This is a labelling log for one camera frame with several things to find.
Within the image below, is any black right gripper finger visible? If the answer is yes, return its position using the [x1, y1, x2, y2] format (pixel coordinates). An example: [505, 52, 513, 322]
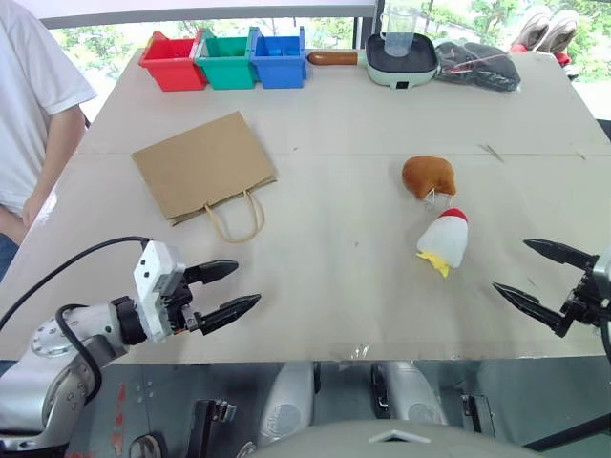
[522, 238, 599, 274]
[491, 281, 575, 340]

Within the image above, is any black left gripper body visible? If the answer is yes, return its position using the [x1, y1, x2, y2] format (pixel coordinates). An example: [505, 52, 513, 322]
[159, 266, 202, 336]

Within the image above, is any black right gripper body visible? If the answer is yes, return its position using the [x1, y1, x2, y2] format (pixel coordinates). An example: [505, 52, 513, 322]
[560, 260, 611, 330]

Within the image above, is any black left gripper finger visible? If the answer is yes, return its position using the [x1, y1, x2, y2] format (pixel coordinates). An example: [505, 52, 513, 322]
[194, 293, 263, 337]
[183, 260, 240, 288]

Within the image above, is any person's bare hand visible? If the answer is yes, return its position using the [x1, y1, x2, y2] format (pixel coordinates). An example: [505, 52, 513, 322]
[21, 187, 58, 226]

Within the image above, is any silver robot left leg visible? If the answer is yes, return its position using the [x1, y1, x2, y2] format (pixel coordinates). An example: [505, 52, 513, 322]
[259, 362, 317, 449]

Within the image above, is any silver robot leg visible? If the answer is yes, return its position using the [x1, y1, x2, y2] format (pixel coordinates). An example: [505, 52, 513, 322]
[259, 362, 317, 449]
[370, 361, 450, 430]

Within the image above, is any white rocket plush toy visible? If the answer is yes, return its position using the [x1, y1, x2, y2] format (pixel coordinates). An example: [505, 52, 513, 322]
[414, 207, 471, 279]

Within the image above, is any silver robot right leg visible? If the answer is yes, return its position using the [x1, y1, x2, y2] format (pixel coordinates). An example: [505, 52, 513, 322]
[370, 361, 450, 430]

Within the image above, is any brown plush toy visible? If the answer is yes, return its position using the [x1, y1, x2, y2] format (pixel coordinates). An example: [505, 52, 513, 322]
[401, 156, 458, 212]

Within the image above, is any grey robot torso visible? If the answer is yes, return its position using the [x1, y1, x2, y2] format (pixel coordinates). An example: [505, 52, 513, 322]
[247, 419, 548, 458]

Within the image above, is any black fabric bundle in plastic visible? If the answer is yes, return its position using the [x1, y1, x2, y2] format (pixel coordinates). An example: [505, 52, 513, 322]
[432, 39, 522, 94]

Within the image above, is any green plastic bin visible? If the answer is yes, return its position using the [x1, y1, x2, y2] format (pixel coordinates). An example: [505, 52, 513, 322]
[194, 28, 260, 91]

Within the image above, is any red plastic bin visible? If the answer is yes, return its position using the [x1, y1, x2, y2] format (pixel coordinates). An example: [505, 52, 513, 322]
[137, 30, 208, 93]

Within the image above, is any blue plastic bin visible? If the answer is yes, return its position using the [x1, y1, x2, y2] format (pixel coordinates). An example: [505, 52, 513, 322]
[249, 26, 307, 91]

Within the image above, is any beige sneaker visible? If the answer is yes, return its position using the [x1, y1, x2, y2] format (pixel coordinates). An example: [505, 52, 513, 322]
[511, 10, 553, 52]
[543, 9, 581, 53]

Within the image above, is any mint green electric frying pan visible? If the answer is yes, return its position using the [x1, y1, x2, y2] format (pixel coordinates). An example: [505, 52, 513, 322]
[306, 32, 440, 92]

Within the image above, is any person in white T-shirt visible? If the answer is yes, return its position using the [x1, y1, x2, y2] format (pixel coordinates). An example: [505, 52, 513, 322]
[0, 0, 99, 283]

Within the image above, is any clear plastic measuring cup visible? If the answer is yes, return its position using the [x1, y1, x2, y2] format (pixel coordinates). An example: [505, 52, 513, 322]
[379, 3, 415, 57]

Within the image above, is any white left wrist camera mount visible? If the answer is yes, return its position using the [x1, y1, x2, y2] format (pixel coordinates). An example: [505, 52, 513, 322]
[133, 239, 188, 344]

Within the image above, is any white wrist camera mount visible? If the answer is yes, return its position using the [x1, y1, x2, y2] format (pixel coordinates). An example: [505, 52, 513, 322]
[593, 243, 611, 306]
[133, 239, 188, 344]

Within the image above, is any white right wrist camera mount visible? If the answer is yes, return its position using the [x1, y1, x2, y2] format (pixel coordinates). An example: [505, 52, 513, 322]
[593, 243, 611, 306]

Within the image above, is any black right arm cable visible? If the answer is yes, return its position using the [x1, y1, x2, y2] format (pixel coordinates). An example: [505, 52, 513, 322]
[598, 304, 611, 366]

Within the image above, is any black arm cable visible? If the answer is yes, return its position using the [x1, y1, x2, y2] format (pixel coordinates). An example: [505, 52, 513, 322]
[0, 236, 151, 406]
[598, 304, 611, 366]

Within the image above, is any brown paper bag with handles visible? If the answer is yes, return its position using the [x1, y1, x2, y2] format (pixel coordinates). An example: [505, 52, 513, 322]
[131, 110, 280, 244]

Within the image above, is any black bracket under table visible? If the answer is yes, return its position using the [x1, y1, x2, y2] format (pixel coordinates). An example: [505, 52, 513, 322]
[459, 392, 498, 436]
[189, 398, 239, 458]

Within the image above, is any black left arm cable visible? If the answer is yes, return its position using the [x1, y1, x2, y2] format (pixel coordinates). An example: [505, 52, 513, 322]
[0, 236, 151, 406]

